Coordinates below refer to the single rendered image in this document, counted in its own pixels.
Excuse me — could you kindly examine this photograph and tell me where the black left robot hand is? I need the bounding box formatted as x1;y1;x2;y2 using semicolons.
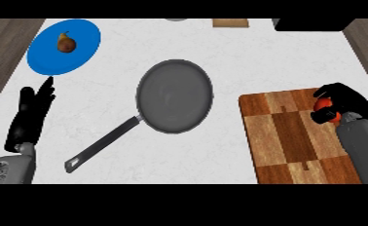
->
3;76;58;154

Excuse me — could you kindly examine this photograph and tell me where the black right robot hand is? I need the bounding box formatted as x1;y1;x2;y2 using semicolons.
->
309;82;368;125

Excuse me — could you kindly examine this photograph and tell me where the red tomato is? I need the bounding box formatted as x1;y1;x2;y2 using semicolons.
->
312;96;342;124

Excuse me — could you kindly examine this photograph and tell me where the wooden cutting board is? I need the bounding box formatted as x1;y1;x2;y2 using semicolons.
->
237;87;364;185

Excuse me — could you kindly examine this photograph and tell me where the dark grey frying pan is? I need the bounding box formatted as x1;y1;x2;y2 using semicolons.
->
64;58;216;174

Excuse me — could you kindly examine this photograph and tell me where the blue round plate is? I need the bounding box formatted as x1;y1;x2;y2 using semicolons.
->
27;19;102;77

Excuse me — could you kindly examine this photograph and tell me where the brown pear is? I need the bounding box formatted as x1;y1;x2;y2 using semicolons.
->
56;31;78;54

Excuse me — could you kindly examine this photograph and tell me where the black appliance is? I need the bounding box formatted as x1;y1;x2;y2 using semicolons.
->
272;18;356;32

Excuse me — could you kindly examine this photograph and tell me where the pale wooden block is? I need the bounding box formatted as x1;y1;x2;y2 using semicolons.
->
211;18;250;29

